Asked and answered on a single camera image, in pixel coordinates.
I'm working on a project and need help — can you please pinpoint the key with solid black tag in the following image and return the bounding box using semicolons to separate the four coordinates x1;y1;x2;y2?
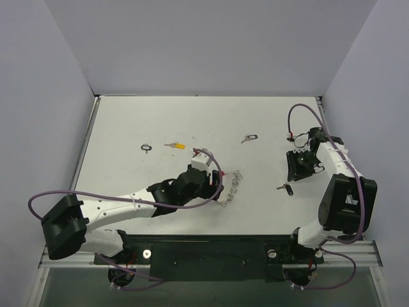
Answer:
276;183;293;196

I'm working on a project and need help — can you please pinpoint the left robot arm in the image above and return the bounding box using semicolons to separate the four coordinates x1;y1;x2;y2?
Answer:
41;165;224;264

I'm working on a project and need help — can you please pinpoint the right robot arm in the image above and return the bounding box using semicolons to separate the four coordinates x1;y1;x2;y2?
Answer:
285;127;378;263

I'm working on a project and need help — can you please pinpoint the key with yellow tag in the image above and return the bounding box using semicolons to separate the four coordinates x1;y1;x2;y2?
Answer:
165;142;185;150

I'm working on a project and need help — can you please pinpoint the key with clear black tag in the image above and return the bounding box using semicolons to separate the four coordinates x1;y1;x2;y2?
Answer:
241;134;258;144

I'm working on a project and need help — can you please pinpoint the key with black outlined tag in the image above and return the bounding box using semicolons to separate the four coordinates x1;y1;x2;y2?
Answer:
141;144;152;154

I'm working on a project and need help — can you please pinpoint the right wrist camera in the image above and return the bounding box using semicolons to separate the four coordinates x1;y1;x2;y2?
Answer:
287;133;309;154

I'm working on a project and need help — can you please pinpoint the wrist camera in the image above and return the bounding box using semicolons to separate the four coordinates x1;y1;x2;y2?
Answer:
287;133;309;154
190;148;212;173

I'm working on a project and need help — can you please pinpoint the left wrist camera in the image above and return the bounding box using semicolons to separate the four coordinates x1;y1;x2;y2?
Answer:
190;148;212;173

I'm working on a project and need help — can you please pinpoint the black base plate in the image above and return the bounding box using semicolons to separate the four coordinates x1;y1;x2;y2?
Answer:
110;235;323;281

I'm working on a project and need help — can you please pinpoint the aluminium front rail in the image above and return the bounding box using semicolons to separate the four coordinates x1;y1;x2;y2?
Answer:
38;240;383;269

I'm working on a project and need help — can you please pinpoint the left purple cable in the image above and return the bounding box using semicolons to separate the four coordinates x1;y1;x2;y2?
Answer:
27;147;224;291

